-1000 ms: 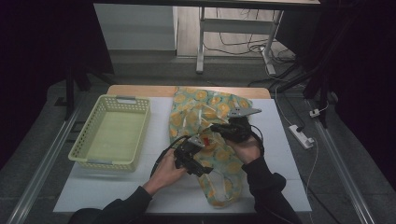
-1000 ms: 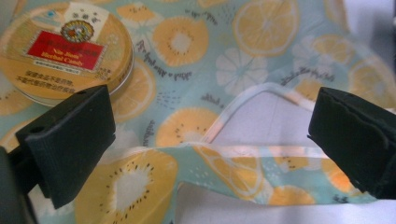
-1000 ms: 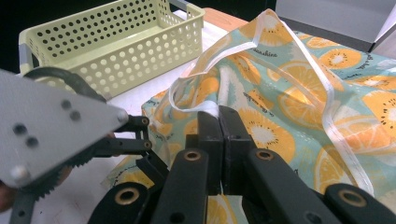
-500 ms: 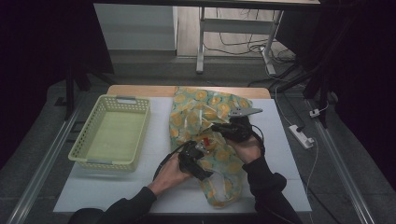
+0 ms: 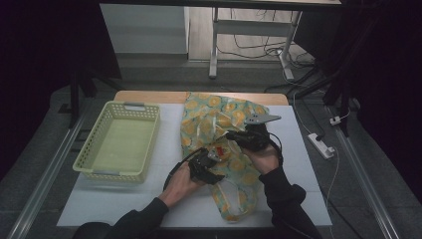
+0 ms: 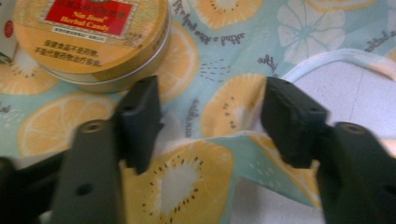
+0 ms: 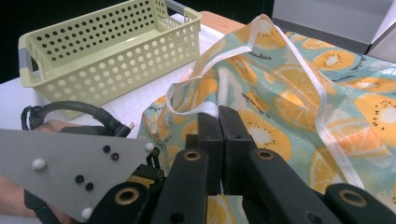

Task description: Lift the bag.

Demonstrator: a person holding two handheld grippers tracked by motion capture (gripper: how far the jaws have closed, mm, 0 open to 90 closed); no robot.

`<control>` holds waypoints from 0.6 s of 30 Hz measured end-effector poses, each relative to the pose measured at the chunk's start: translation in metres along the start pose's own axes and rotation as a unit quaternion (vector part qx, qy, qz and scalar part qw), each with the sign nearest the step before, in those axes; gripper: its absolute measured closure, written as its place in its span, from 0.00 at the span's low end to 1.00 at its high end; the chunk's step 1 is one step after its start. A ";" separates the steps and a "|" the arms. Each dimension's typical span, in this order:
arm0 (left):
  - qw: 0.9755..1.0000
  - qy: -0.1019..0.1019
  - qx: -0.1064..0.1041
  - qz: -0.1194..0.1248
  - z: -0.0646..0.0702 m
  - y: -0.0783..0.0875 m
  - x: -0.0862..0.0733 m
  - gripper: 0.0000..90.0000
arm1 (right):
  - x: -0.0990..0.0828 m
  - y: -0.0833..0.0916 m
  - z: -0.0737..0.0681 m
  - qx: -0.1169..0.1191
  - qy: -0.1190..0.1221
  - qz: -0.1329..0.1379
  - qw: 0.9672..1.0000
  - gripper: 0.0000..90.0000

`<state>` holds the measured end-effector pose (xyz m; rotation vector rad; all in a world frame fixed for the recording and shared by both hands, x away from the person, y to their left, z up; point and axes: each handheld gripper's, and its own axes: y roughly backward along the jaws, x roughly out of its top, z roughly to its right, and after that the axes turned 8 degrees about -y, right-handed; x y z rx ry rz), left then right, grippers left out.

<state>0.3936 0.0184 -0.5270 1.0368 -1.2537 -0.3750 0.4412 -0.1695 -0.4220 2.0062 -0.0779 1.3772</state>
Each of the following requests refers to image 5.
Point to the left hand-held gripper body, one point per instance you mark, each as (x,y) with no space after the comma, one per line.
(202,167)

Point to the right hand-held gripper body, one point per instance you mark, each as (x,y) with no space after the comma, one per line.
(255,132)

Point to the fruit print cloth bag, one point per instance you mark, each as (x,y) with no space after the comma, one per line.
(205,122)

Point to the pale green plastic basket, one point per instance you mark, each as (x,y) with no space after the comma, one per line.
(121,146)

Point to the person's left hand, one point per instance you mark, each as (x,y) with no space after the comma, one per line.
(180,184)

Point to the person's right hand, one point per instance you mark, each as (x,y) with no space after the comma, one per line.
(263,159)

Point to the white power strip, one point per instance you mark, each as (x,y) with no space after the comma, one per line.
(321,145)

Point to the small white plug adapter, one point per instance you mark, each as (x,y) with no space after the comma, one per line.
(335,120)

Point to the wooden table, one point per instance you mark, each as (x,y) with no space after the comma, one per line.
(159,97)

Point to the black stand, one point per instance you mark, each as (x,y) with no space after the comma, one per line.
(74,96)
(335,86)

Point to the white cabinet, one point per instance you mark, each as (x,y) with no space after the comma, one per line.
(142,28)

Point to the white desk frame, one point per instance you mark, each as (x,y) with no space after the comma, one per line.
(252,28)

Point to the metal floor rail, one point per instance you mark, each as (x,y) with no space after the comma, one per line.
(46,176)
(365,182)

